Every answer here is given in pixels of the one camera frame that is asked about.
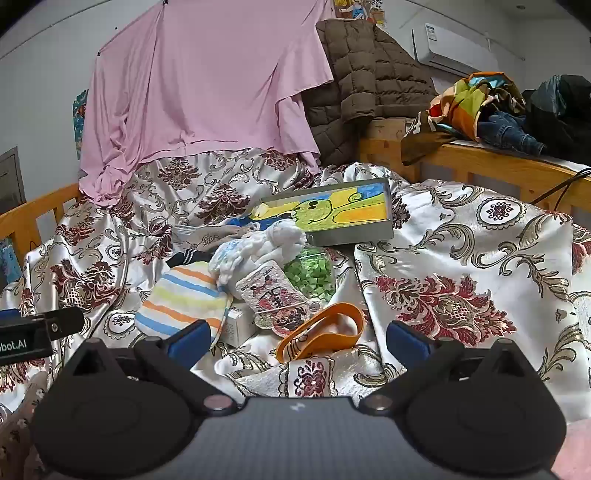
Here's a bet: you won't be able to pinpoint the bag of green beads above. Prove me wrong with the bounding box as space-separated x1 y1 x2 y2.
284 247 336 305

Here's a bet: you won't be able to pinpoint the light wooden plank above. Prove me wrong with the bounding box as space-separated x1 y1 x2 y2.
367 117 419 140

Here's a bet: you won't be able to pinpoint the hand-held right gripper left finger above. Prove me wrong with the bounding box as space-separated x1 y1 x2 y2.
62 319 236 414

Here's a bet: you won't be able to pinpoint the black cable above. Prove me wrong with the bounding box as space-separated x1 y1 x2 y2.
531 168 591 205

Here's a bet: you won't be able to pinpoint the dark jacket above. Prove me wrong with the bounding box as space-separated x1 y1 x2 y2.
524 74 591 164

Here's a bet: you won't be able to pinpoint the wooden bed frame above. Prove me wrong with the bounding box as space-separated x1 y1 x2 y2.
358 137 591 222

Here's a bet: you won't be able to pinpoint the white embroidered pouch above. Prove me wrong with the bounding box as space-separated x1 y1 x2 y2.
235 261 311 334

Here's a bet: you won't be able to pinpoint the colourful patchwork cloth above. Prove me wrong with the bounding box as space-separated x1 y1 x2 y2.
427 71 527 141

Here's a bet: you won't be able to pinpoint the brown quilted jacket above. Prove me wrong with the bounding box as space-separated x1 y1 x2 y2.
305 19 437 167

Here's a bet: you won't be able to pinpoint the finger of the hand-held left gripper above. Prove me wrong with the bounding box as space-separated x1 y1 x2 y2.
34 307 86 341

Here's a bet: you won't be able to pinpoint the white and orange carton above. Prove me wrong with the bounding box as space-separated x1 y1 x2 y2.
222 307 259 348

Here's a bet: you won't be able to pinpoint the cartoon wall poster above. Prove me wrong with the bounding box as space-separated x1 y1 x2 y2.
332 0 387 27

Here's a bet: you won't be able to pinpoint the pink bed sheet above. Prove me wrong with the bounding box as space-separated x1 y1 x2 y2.
78 0 335 207

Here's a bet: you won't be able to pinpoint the beige drawstring pouch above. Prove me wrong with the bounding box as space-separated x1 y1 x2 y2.
178 224 252 252

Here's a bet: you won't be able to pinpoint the brown printed cloth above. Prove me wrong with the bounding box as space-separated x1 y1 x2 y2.
401 111 459 165

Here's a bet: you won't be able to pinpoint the blue denim jeans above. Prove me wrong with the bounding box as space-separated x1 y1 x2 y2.
478 111 548 158

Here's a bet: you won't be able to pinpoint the orange band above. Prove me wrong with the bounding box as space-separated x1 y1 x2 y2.
276 302 365 364

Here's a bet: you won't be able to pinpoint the grey door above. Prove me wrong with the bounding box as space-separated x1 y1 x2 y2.
0 147 26 215

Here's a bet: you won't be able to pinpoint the teal wall poster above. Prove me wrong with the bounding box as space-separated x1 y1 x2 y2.
71 90 89 149

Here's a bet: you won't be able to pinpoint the pastel striped cloth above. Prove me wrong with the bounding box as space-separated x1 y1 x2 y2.
136 265 234 348

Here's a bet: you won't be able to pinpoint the navy sock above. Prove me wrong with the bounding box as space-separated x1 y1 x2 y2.
166 251 218 271

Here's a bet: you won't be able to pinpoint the grey tray with painted picture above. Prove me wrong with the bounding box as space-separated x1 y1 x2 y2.
249 178 394 247

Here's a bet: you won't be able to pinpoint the wooden bed rail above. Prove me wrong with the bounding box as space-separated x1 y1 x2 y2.
0 182 81 259

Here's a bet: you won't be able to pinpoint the floral satin blanket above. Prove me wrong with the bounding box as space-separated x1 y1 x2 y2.
0 148 591 480

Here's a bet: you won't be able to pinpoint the white air conditioner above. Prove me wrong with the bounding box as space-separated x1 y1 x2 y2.
412 21 525 79

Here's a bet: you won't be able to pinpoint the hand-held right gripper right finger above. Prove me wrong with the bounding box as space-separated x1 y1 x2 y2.
360 320 539 414

